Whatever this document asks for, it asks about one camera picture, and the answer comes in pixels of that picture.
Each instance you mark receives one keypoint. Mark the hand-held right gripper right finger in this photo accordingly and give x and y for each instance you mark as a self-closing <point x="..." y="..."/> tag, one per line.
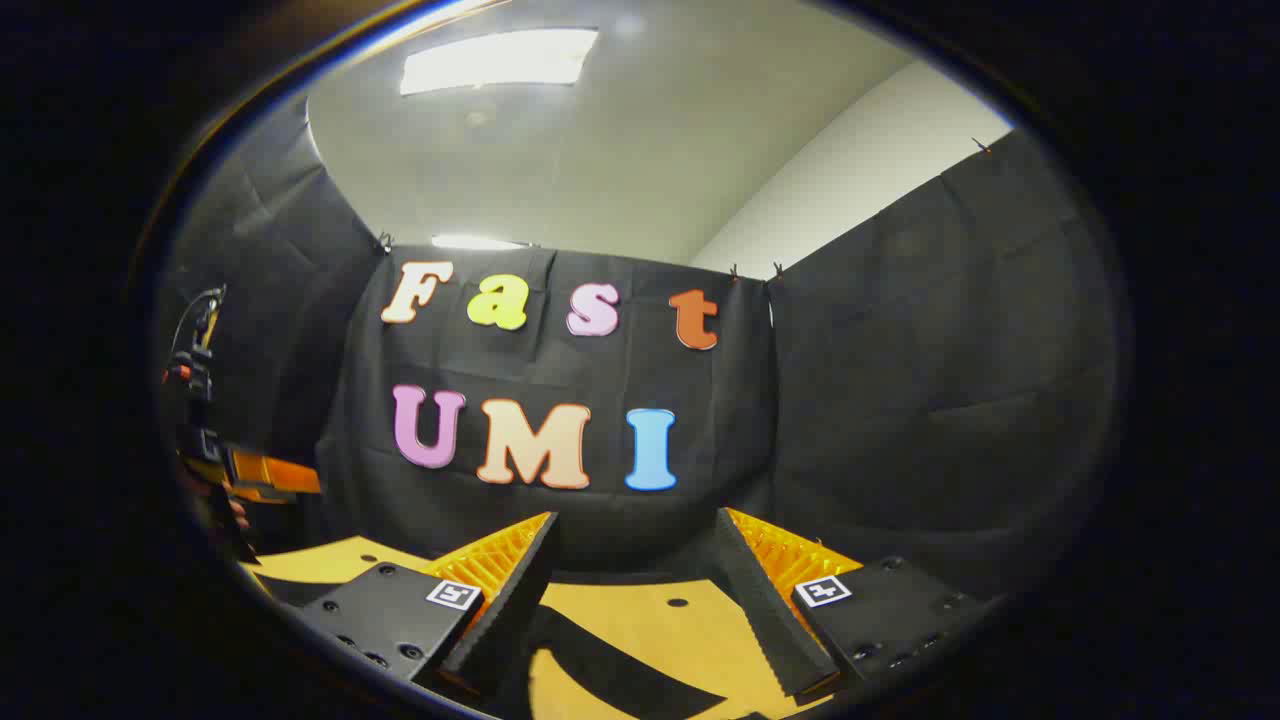
<point x="765" y="610"/>

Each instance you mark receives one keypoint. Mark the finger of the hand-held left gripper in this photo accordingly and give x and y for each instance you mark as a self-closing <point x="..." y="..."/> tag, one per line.
<point x="280" y="477"/>

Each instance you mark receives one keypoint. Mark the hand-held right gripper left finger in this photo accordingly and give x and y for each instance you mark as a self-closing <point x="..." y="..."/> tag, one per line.
<point x="505" y="610"/>

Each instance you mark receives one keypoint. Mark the black button shirt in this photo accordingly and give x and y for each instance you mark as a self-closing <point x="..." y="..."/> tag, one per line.
<point x="620" y="675"/>

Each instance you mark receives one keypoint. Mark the black backdrop cloth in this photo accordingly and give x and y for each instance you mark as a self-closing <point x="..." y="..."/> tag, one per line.
<point x="900" y="400"/>

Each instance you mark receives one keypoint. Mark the ceiling light panel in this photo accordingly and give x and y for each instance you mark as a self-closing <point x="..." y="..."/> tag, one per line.
<point x="470" y="242"/>
<point x="500" y="60"/>

